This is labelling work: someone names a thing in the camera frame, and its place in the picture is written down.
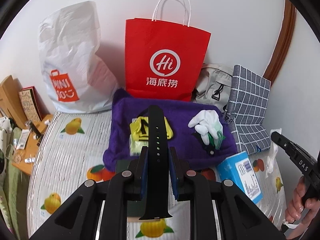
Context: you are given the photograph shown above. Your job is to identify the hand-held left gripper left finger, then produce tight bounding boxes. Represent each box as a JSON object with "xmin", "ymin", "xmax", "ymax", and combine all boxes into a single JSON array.
[{"xmin": 29, "ymin": 146, "xmax": 149, "ymax": 240}]

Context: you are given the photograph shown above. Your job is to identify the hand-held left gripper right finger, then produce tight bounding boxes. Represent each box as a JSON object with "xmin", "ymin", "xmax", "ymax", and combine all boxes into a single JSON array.
[{"xmin": 169, "ymin": 147, "xmax": 285, "ymax": 240}]

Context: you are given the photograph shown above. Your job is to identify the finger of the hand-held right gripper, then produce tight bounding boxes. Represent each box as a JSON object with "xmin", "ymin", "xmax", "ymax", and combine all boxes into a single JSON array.
[{"xmin": 271, "ymin": 131, "xmax": 292, "ymax": 157}]

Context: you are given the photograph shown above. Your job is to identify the black watch strap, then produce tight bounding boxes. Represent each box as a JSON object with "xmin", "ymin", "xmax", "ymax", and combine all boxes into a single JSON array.
[{"xmin": 139, "ymin": 106, "xmax": 173, "ymax": 221}]

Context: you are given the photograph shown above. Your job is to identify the person's right hand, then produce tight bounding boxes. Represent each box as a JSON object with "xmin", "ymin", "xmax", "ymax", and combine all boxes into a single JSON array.
[{"xmin": 285, "ymin": 176, "xmax": 320, "ymax": 224}]

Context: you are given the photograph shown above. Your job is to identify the dark green box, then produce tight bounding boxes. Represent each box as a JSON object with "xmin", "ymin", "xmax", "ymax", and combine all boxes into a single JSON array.
[{"xmin": 115, "ymin": 159, "xmax": 145, "ymax": 218}]

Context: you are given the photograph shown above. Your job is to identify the crumpled white plastic wrap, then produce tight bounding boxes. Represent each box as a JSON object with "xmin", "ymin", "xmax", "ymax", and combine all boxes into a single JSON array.
[{"xmin": 265, "ymin": 145, "xmax": 278, "ymax": 174}]

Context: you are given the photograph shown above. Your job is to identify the pale yellow packet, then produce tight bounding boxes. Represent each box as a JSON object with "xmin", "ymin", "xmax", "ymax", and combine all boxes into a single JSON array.
[{"xmin": 129, "ymin": 135, "xmax": 148, "ymax": 155}]

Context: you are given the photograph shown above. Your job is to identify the black fabric piece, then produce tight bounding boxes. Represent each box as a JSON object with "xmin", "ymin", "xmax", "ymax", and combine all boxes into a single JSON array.
[{"xmin": 191, "ymin": 131, "xmax": 218, "ymax": 157}]

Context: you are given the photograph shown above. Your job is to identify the yellow cloth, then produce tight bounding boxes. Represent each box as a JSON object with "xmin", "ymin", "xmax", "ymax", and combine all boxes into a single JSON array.
[{"xmin": 129, "ymin": 116, "xmax": 174, "ymax": 142}]

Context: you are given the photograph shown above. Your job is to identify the grey checkered cloth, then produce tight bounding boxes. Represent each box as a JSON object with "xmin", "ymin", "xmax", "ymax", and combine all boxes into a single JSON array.
[{"xmin": 226, "ymin": 64, "xmax": 272, "ymax": 155}]

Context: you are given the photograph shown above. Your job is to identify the light blue box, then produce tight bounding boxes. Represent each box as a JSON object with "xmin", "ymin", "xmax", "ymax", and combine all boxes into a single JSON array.
[{"xmin": 216, "ymin": 151, "xmax": 263, "ymax": 204}]

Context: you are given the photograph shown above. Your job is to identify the purple towel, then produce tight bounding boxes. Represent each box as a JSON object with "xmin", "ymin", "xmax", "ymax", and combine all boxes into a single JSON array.
[{"xmin": 102, "ymin": 88, "xmax": 238, "ymax": 174}]

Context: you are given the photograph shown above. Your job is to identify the white glove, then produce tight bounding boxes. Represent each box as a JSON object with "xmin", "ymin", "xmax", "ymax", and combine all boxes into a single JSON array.
[{"xmin": 188, "ymin": 109, "xmax": 223, "ymax": 145}]

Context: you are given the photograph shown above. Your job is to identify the fruit print bed sheet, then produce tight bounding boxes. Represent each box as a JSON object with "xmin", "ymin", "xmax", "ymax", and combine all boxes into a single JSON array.
[{"xmin": 26, "ymin": 110, "xmax": 287, "ymax": 240}]

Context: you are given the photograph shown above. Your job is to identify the grey backpack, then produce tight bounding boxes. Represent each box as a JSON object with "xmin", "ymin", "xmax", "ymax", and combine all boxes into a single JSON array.
[{"xmin": 192, "ymin": 64, "xmax": 234, "ymax": 115}]

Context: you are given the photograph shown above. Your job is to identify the wooden desk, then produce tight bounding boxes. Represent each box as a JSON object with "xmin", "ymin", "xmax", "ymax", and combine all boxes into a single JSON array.
[{"xmin": 0, "ymin": 114, "xmax": 54, "ymax": 177}]

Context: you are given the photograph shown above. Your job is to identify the black desk gadget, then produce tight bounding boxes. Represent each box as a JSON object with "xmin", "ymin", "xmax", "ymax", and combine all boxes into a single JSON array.
[{"xmin": 26, "ymin": 121, "xmax": 42, "ymax": 141}]

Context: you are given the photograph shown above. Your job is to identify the white tube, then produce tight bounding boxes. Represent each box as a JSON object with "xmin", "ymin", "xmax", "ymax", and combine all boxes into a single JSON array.
[{"xmin": 16, "ymin": 130, "xmax": 30, "ymax": 151}]

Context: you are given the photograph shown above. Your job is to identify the patterned book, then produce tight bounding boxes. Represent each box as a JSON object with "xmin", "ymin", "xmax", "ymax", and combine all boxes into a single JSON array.
[{"xmin": 19, "ymin": 87, "xmax": 43, "ymax": 123}]

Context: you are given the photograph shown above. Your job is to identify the green floral cloth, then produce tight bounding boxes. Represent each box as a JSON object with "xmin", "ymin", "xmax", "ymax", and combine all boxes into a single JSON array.
[{"xmin": 0, "ymin": 116, "xmax": 31, "ymax": 230}]

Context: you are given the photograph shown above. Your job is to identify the red paper bag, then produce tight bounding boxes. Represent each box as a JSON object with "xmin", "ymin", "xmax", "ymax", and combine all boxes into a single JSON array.
[{"xmin": 124, "ymin": 0, "xmax": 212, "ymax": 102}]

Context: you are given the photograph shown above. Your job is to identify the white plastic shopping bag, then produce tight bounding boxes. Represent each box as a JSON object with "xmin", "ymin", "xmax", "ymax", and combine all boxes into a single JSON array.
[{"xmin": 37, "ymin": 1, "xmax": 120, "ymax": 114}]

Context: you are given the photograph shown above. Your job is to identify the wooden board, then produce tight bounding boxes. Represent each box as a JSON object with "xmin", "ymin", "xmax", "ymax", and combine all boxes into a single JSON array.
[{"xmin": 0, "ymin": 75, "xmax": 28, "ymax": 124}]

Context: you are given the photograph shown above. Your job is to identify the brown wooden door frame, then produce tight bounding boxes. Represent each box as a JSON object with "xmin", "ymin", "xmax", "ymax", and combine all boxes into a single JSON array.
[{"xmin": 262, "ymin": 0, "xmax": 297, "ymax": 83}]

